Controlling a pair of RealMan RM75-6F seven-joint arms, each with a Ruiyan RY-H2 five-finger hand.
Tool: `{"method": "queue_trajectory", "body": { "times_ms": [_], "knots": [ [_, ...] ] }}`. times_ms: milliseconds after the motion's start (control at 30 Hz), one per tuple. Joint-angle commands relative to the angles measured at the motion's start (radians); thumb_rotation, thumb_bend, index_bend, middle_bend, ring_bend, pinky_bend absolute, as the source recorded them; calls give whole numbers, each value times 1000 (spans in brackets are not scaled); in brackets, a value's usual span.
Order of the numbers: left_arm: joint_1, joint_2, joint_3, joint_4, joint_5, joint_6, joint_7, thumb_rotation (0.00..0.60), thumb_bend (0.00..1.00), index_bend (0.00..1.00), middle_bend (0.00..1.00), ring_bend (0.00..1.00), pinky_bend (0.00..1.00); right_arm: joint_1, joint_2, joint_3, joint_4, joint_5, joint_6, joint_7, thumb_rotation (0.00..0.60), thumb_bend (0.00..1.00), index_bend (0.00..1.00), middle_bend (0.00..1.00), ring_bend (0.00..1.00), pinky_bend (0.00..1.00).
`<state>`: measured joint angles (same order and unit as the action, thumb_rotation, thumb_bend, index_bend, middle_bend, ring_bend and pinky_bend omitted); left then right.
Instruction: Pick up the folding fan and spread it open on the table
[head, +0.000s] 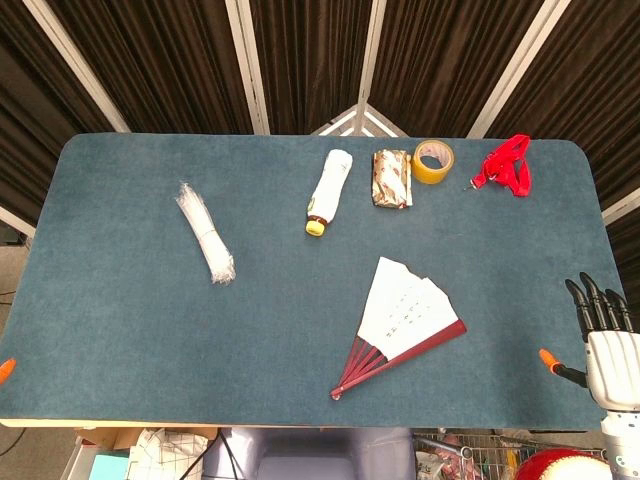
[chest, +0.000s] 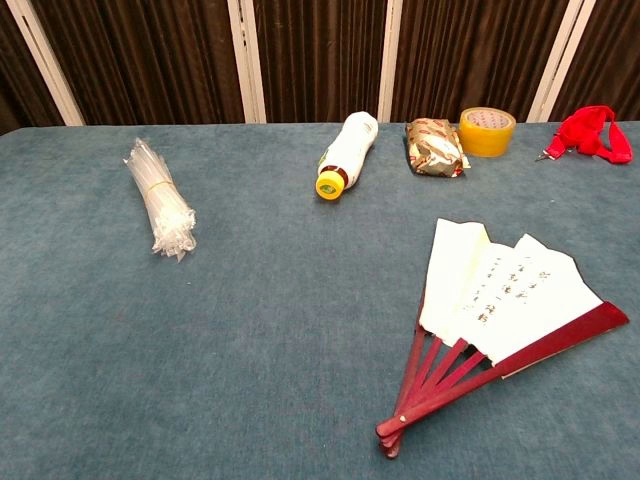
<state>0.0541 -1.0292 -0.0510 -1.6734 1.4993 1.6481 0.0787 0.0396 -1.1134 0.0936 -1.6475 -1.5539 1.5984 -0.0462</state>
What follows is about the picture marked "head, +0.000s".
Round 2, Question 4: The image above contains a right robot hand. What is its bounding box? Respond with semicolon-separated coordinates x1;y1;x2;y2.
538;272;640;412

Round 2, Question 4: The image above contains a red ribbed paper folding fan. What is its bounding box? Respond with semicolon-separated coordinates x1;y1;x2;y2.
329;256;468;401

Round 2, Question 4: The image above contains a red and white ball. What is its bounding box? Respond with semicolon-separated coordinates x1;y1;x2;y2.
514;448;614;480

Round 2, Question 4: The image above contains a cardboard box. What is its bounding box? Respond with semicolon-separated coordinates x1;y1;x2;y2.
74;425;219;454

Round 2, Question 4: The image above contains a teal box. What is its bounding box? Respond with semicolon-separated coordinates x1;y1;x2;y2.
89;452;132;480

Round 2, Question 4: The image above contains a blue felt table cover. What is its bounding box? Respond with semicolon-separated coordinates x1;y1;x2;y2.
0;132;629;432

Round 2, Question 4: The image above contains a white checkered cloth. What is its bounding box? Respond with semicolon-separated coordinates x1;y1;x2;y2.
128;428;209;480

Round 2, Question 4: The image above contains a yellow packing tape roll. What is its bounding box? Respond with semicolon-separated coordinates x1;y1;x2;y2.
410;139;456;185

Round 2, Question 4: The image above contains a foil snack packet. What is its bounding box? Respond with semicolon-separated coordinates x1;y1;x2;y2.
370;148;415;209

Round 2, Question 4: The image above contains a grey purple robot torso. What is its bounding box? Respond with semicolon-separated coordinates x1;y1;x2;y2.
202;427;416;480

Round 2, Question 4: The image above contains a white labelled bottle yellow cap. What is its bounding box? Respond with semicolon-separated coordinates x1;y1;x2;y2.
305;148;354;237

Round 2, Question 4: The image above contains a dark brown pleated curtain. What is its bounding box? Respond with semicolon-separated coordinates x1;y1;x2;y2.
0;0;640;261

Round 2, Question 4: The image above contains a white screen frame post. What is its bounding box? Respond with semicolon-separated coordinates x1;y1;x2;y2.
224;0;271;135
466;0;572;140
601;187;640;225
0;205;37;239
309;0;409;138
22;0;132;134

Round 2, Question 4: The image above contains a metal wire basket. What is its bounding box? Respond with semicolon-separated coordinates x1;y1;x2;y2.
412;429;616;480

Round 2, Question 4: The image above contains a red lanyard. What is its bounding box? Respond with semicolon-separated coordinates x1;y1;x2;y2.
467;133;534;199

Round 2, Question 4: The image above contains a bundle of white cable ties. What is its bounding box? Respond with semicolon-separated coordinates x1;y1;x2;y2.
174;182;237;287

